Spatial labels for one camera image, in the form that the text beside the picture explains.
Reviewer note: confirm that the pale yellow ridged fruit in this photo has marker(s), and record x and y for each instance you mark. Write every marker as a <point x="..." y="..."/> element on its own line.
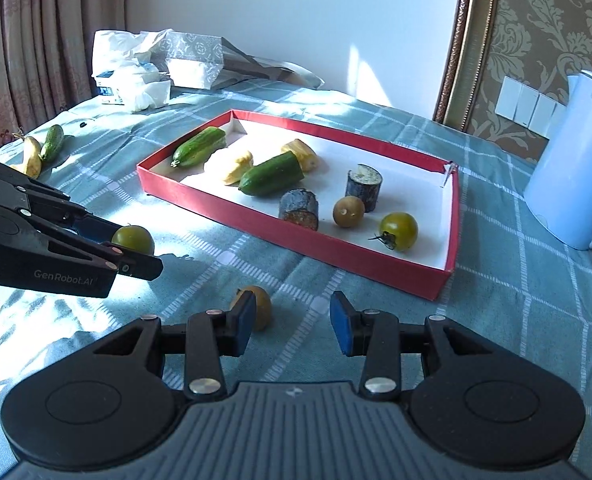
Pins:
<point x="236" y="165"/>

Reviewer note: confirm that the small cucumber on cloth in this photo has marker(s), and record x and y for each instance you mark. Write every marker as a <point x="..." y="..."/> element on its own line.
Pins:
<point x="53" y="144"/>

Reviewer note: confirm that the white tissue pack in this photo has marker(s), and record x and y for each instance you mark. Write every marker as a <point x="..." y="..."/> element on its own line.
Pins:
<point x="124" y="72"/>

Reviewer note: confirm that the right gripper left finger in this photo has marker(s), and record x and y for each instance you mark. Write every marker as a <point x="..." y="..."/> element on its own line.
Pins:
<point x="203" y="339"/>

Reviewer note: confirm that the gold ornate wall frame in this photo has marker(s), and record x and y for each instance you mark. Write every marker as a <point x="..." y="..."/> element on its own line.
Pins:
<point x="536" y="42"/>

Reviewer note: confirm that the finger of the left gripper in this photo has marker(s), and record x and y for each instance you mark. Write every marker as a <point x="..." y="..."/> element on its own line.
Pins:
<point x="136" y="263"/>
<point x="88" y="224"/>

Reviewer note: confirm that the cut green cucumber half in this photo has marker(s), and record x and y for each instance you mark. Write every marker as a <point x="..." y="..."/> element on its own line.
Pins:
<point x="271" y="176"/>

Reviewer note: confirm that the green tomato with stem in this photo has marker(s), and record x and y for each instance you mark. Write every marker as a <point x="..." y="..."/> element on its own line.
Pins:
<point x="398" y="231"/>

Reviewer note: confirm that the orange yellow ridged fruit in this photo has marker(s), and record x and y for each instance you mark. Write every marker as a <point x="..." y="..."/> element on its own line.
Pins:
<point x="307" y="158"/>

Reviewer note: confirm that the teal checked tablecloth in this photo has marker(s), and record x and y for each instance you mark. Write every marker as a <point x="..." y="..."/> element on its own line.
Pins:
<point x="513" y="283"/>

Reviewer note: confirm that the silver patterned gift bag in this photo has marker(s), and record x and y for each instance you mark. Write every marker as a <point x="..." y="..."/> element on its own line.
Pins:
<point x="211" y="62"/>

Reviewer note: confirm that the blue electric kettle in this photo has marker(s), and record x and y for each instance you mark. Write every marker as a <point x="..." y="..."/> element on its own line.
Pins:
<point x="559" y="192"/>

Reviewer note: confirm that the brown kiwi fruit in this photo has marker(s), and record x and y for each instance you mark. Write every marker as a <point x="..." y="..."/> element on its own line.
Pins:
<point x="348" y="212"/>
<point x="263" y="305"/>

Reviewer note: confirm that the dark sugarcane piece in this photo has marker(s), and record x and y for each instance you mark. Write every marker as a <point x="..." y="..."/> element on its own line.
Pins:
<point x="300" y="207"/>
<point x="364" y="183"/>

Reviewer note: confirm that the whole green cucumber piece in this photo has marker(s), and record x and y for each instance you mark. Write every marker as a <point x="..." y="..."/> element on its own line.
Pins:
<point x="199" y="148"/>

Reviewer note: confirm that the yellow banana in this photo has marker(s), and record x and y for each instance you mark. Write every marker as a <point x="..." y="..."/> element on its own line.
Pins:
<point x="31" y="165"/>

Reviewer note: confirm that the white wall switch panel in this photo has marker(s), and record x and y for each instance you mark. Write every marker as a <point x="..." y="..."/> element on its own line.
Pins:
<point x="528" y="108"/>

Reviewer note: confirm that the red cardboard box tray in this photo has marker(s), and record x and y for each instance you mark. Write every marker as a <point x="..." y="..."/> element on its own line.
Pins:
<point x="423" y="185"/>

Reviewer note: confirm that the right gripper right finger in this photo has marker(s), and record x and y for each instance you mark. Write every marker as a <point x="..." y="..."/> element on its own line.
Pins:
<point x="381" y="338"/>

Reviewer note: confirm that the pink patterned curtain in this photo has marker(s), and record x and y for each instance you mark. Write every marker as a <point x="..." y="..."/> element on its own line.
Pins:
<point x="45" y="57"/>

